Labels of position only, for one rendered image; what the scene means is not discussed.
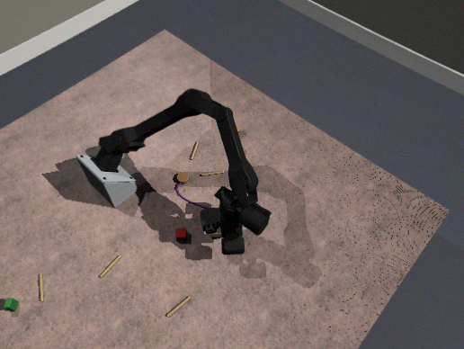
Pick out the small green block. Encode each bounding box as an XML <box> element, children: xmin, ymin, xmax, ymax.
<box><xmin>4</xmin><ymin>298</ymin><xmax>18</xmax><ymax>312</ymax></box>

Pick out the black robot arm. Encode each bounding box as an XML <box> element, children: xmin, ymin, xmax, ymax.
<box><xmin>90</xmin><ymin>89</ymin><xmax>272</xmax><ymax>236</ymax></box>

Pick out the red wooden block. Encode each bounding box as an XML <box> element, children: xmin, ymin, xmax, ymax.
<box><xmin>176</xmin><ymin>228</ymin><xmax>187</xmax><ymax>241</ymax></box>

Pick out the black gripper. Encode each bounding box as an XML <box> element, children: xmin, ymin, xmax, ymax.
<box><xmin>221</xmin><ymin>212</ymin><xmax>245</xmax><ymax>255</ymax></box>

